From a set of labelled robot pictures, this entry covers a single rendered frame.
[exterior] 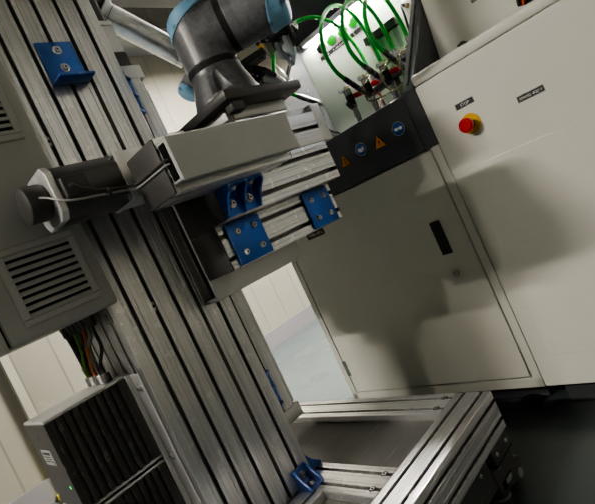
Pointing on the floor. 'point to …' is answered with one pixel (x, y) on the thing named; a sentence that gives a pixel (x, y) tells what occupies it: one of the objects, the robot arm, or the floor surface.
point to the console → (549, 174)
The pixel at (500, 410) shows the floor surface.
